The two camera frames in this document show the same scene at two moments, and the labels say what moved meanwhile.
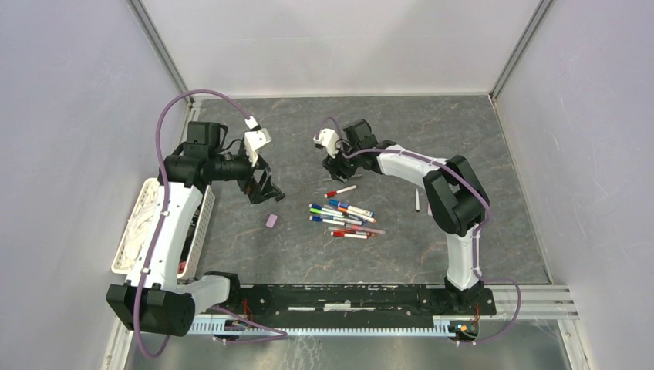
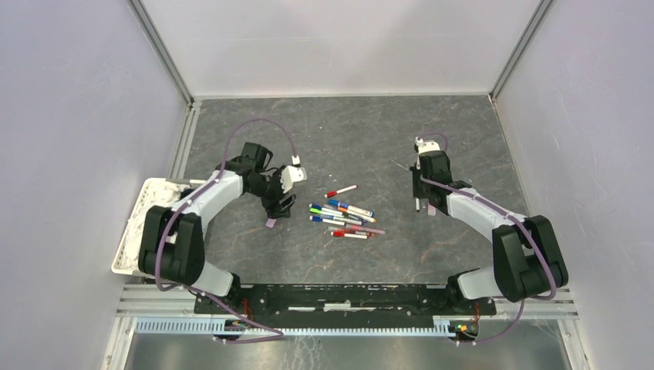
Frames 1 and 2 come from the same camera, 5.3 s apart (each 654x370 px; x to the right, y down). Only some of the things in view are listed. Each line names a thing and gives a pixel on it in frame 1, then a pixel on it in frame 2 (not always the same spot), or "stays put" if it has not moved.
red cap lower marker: (354, 236) stays put
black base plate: (290, 304) stays put
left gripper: (262, 190) to (272, 206)
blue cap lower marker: (320, 219) stays put
